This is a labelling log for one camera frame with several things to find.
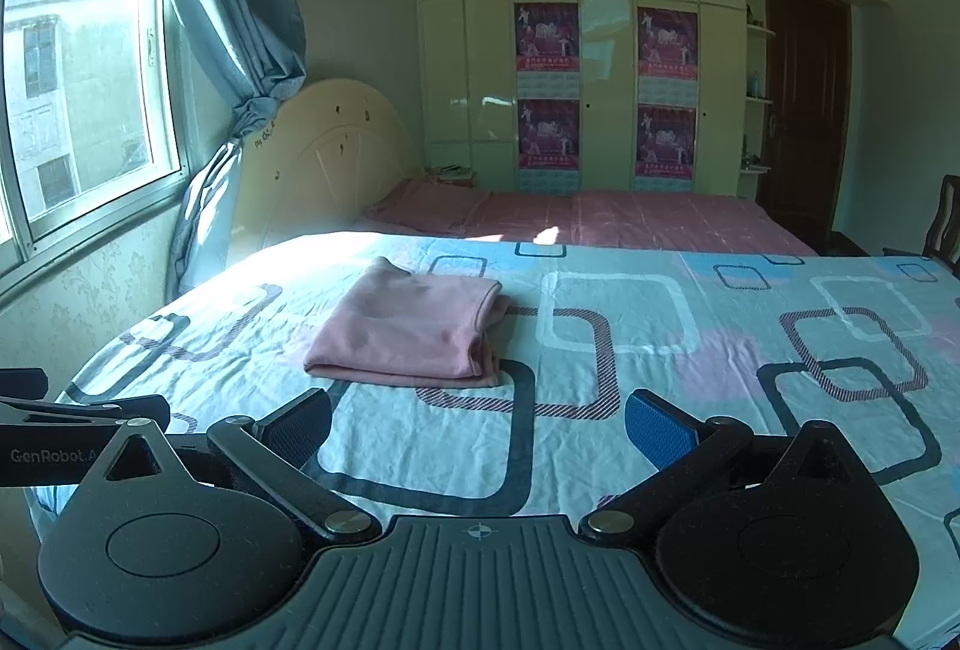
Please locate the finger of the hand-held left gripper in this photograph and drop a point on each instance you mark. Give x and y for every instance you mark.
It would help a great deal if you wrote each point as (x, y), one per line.
(146, 411)

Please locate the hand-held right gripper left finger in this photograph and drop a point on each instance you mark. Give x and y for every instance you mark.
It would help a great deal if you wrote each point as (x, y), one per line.
(296, 429)

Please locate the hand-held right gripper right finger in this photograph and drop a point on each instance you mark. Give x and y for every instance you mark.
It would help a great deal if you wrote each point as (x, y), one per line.
(664, 429)

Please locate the pink sweatshirt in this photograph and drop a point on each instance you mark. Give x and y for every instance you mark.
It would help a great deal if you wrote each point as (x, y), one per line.
(412, 327)

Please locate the patterned light blue bed sheet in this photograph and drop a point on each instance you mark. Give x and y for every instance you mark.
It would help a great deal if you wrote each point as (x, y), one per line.
(675, 410)

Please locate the cream wooden headboard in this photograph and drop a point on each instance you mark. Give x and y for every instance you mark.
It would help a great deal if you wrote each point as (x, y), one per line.
(322, 155)

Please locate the telephone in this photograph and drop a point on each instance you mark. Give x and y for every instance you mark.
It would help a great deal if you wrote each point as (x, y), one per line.
(452, 173)

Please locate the dark wooden door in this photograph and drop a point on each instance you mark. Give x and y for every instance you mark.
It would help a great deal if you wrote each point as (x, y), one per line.
(806, 117)

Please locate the window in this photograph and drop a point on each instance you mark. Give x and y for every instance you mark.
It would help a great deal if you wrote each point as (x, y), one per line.
(82, 72)

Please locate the dark wooden chair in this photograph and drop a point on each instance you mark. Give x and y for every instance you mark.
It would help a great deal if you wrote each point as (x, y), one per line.
(946, 222)

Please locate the blue bottle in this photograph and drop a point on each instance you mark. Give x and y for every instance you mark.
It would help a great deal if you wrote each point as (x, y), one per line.
(756, 83)

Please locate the cream glossy wardrobe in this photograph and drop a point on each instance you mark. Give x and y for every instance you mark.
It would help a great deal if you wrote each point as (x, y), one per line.
(465, 80)

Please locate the purple wall poster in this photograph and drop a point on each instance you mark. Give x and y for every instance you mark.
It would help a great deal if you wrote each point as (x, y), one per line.
(546, 46)
(667, 50)
(666, 147)
(549, 143)

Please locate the corner wall shelf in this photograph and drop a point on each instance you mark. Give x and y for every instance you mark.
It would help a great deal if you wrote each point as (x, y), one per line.
(757, 98)

